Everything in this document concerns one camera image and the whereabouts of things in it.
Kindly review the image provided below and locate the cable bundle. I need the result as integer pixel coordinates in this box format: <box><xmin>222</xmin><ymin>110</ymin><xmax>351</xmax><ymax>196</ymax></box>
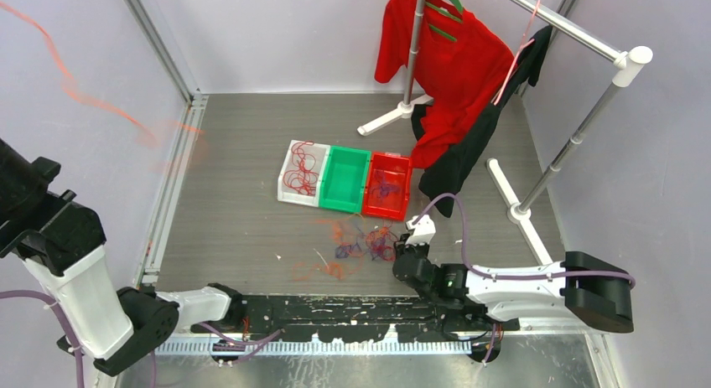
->
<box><xmin>333</xmin><ymin>214</ymin><xmax>401</xmax><ymax>265</ymax></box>

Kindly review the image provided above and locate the purple cable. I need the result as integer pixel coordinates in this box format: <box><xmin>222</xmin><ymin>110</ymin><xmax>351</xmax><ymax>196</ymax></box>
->
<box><xmin>371</xmin><ymin>170</ymin><xmax>406</xmax><ymax>202</ymax></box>
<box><xmin>413</xmin><ymin>192</ymin><xmax>636</xmax><ymax>289</ymax></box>
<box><xmin>0</xmin><ymin>289</ymin><xmax>87</xmax><ymax>388</ymax></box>

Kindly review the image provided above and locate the red cable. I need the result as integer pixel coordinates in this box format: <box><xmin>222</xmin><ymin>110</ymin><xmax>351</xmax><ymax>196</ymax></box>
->
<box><xmin>283</xmin><ymin>141</ymin><xmax>322</xmax><ymax>197</ymax></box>

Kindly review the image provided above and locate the orange cable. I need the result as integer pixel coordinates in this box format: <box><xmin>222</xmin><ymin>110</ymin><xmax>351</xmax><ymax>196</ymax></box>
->
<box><xmin>0</xmin><ymin>1</ymin><xmax>368</xmax><ymax>282</ymax></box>

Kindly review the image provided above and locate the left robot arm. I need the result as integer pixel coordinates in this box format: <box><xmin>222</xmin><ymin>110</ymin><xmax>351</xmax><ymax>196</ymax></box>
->
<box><xmin>1</xmin><ymin>142</ymin><xmax>246</xmax><ymax>376</ymax></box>

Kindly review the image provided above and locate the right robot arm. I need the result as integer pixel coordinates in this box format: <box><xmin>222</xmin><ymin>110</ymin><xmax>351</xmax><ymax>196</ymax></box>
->
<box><xmin>392</xmin><ymin>235</ymin><xmax>635</xmax><ymax>334</ymax></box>

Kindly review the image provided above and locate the red plastic bin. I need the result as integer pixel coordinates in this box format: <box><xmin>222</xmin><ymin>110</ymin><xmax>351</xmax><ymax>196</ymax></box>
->
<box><xmin>361</xmin><ymin>152</ymin><xmax>413</xmax><ymax>221</ymax></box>

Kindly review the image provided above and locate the black shirt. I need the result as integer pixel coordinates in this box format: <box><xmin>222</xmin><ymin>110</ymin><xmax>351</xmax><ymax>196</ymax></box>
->
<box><xmin>411</xmin><ymin>25</ymin><xmax>553</xmax><ymax>199</ymax></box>

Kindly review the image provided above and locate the green plastic bin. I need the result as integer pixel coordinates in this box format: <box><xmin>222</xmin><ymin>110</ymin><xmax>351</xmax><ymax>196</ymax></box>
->
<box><xmin>319</xmin><ymin>145</ymin><xmax>371</xmax><ymax>214</ymax></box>

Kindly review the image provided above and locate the white plastic bin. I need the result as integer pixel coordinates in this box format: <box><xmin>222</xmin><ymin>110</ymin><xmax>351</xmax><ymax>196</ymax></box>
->
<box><xmin>277</xmin><ymin>140</ymin><xmax>331</xmax><ymax>207</ymax></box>

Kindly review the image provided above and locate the red shirt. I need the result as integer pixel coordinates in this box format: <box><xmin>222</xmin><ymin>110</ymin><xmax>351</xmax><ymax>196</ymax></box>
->
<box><xmin>374</xmin><ymin>0</ymin><xmax>513</xmax><ymax>168</ymax></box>

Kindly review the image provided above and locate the pink hanger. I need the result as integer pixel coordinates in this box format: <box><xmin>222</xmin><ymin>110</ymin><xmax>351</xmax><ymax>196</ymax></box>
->
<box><xmin>492</xmin><ymin>0</ymin><xmax>541</xmax><ymax>105</ymax></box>

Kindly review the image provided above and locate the green hanger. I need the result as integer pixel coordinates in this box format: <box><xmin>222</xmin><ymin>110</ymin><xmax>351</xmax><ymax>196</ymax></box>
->
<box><xmin>425</xmin><ymin>0</ymin><xmax>464</xmax><ymax>23</ymax></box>

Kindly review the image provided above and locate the white garment rack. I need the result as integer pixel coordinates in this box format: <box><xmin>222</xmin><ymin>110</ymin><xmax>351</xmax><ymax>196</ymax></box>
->
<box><xmin>356</xmin><ymin>0</ymin><xmax>654</xmax><ymax>266</ymax></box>

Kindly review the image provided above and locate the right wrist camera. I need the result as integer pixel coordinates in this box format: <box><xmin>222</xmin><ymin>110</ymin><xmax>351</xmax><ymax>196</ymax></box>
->
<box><xmin>405</xmin><ymin>215</ymin><xmax>436</xmax><ymax>246</ymax></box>

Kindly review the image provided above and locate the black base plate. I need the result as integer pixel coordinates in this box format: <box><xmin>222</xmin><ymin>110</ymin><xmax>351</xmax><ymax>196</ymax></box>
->
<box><xmin>189</xmin><ymin>295</ymin><xmax>520</xmax><ymax>361</ymax></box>

